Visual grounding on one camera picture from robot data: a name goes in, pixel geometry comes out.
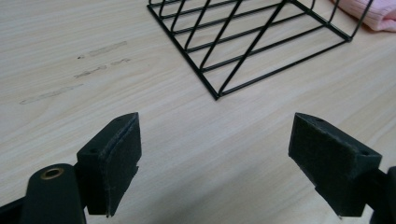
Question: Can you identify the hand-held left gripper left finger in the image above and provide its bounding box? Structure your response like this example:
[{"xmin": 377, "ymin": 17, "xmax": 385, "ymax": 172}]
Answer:
[{"xmin": 76, "ymin": 112, "xmax": 143, "ymax": 217}]

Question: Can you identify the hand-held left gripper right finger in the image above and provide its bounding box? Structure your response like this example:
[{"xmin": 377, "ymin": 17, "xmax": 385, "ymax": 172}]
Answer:
[{"xmin": 288, "ymin": 112, "xmax": 383, "ymax": 217}]

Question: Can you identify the pink cloth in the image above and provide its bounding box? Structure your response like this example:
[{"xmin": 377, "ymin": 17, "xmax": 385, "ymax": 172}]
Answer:
[{"xmin": 331, "ymin": 0, "xmax": 396, "ymax": 33}]

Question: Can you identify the black wire rack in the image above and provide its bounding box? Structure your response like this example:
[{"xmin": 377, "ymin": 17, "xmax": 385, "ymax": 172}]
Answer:
[{"xmin": 147, "ymin": 0, "xmax": 374, "ymax": 101}]

